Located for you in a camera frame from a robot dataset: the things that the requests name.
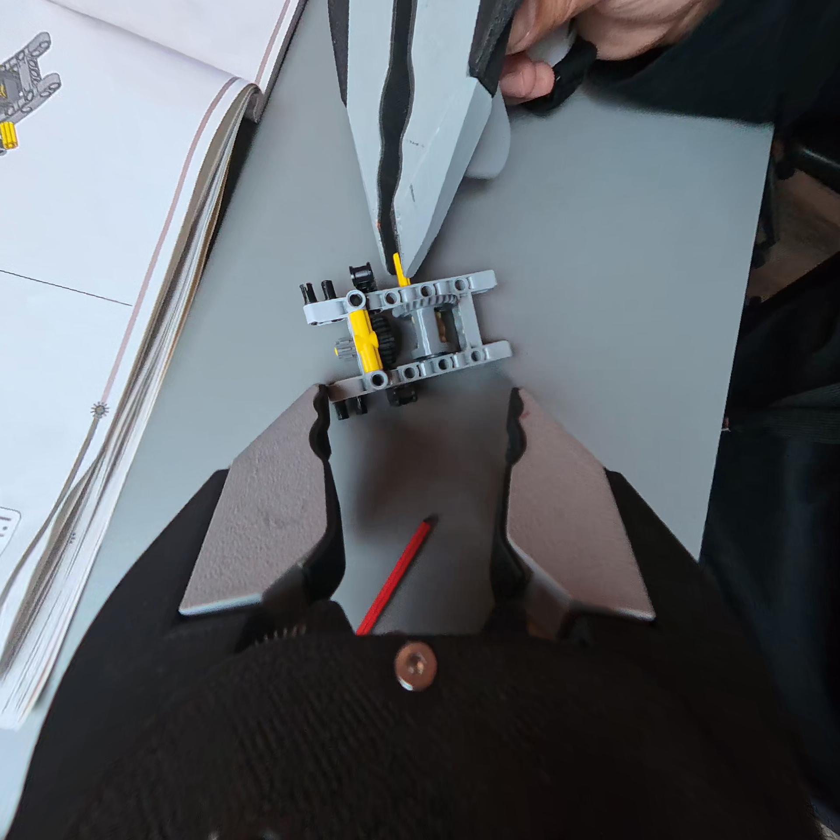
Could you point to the grey lego frame assembly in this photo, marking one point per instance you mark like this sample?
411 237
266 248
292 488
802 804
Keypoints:
472 285

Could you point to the red lego axle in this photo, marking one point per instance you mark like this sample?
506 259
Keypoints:
397 574

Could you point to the lego instruction booklet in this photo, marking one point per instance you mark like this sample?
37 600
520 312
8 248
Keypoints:
79 262

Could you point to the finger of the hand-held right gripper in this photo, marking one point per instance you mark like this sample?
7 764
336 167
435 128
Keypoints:
446 98
367 79

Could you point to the person's right forearm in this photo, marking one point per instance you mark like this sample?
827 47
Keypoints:
754 52

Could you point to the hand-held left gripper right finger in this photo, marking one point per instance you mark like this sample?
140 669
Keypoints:
571 525

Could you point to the grey lego differential housing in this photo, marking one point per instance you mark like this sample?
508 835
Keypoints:
426 331

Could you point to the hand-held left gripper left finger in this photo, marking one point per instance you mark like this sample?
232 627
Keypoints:
262 518

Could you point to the person's right hand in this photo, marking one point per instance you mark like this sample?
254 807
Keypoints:
623 23

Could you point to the black office chair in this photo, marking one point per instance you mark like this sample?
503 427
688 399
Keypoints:
814 164

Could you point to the yellow lego axle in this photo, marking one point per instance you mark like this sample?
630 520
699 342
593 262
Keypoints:
399 269

